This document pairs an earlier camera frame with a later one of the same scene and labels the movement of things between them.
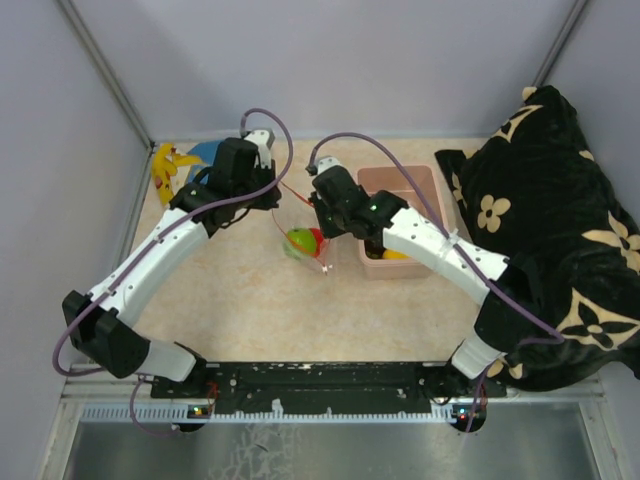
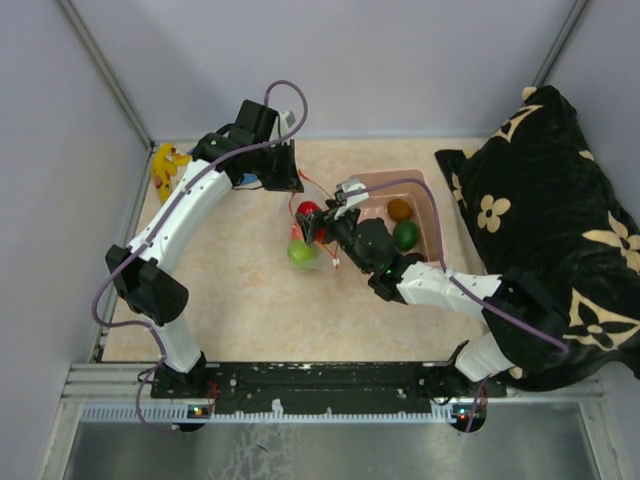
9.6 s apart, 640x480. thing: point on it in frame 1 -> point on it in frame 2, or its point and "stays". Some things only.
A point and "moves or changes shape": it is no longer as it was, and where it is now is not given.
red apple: [319, 238] moves or changes shape
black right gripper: [318, 204] -> [311, 223]
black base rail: [329, 388] stays
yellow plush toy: [165, 164] stays
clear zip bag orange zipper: [303, 235] moves or changes shape
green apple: [303, 238] moves or changes shape
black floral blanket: [538, 189] stays
